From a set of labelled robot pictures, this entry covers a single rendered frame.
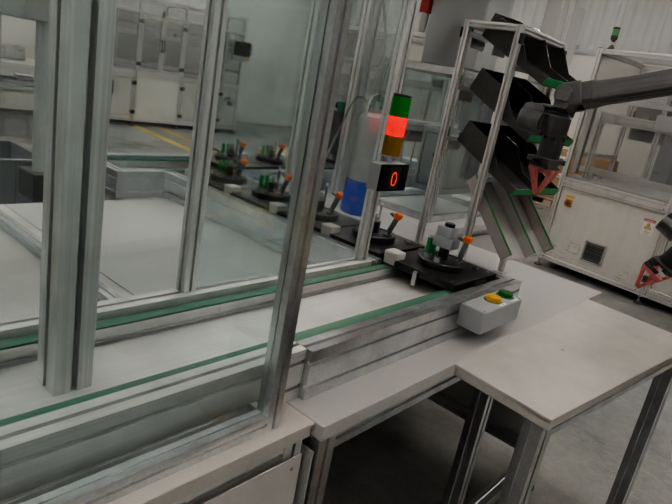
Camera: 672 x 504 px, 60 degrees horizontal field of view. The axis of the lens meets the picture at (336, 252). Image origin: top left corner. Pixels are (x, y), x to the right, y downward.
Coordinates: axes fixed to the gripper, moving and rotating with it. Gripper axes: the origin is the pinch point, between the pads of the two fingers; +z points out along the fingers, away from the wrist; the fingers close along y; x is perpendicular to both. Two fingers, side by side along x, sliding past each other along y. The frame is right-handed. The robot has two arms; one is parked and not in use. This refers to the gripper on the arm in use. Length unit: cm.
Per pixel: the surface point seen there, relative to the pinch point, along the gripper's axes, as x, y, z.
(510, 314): 6.7, 8.0, 31.2
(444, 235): -18.5, 7.4, 18.3
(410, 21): -34, 25, -34
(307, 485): 8, 78, 52
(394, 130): -29.8, 26.7, -7.6
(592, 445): 13, -126, 122
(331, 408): 6, 74, 38
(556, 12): -79, -150, -67
